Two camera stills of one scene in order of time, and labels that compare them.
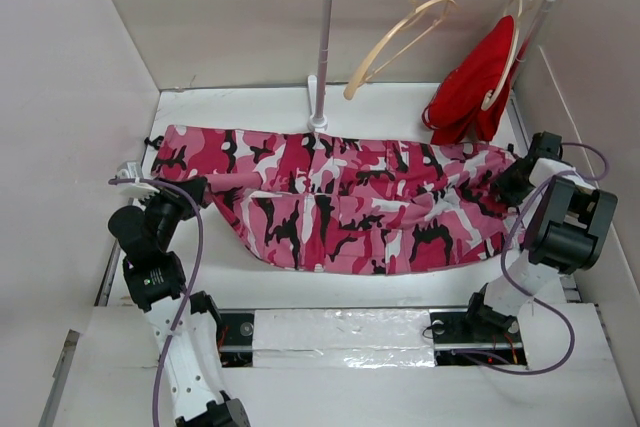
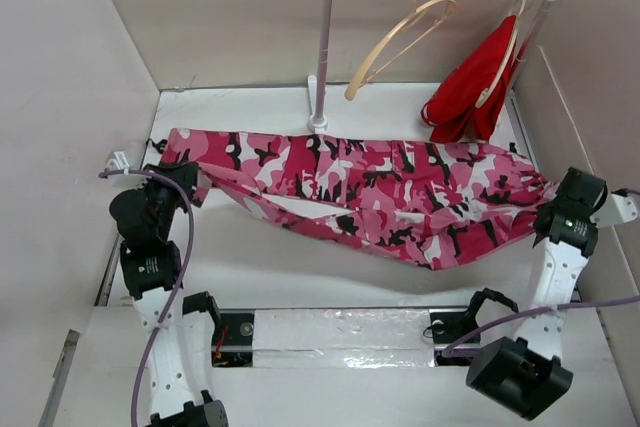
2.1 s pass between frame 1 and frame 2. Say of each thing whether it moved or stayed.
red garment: stayed
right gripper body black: moved
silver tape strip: stayed
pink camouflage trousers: moved
